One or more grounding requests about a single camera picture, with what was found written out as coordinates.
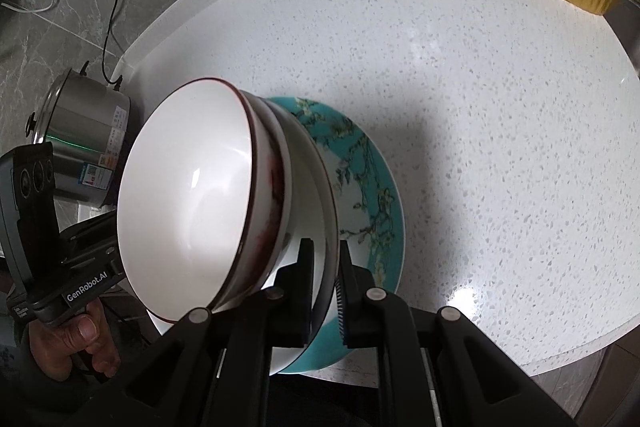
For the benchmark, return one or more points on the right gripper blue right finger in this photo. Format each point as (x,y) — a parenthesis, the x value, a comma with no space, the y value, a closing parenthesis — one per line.
(367,315)

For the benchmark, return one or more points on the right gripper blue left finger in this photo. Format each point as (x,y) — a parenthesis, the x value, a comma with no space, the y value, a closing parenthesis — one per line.
(287,316)

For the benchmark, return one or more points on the large white bowl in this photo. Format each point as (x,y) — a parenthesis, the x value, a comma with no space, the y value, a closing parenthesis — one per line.
(305,226)

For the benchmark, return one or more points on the teal floral plate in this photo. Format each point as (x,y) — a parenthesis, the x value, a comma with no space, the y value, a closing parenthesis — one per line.
(369,215)

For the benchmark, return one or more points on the small white bowl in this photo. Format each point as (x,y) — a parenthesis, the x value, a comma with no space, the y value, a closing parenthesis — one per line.
(235,142)

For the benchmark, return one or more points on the white bowl red pattern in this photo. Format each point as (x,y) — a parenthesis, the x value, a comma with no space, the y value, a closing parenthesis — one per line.
(268,210)

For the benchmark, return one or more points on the person's left hand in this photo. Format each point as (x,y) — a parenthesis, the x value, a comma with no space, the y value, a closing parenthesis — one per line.
(52,349)

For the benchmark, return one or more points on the stainless steel rice cooker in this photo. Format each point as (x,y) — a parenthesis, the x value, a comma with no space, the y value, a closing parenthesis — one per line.
(87,124)

